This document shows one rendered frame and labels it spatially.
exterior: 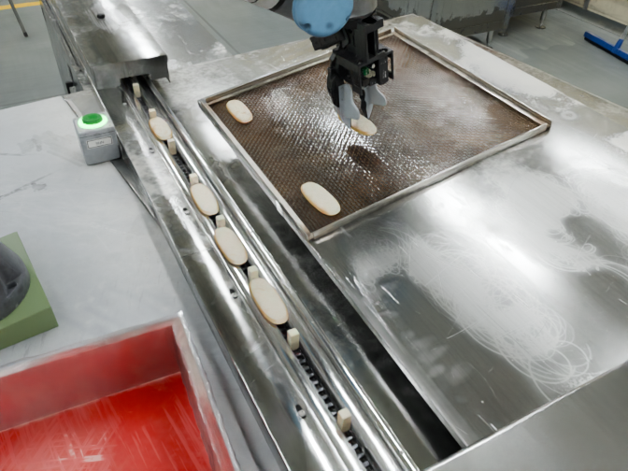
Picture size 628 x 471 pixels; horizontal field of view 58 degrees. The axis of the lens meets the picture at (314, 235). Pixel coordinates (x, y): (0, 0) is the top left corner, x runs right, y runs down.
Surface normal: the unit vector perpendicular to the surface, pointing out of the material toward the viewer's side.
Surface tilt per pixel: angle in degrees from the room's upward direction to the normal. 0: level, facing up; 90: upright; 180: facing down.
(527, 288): 10
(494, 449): 0
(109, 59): 0
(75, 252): 0
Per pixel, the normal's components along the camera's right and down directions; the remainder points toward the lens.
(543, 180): -0.13, -0.70
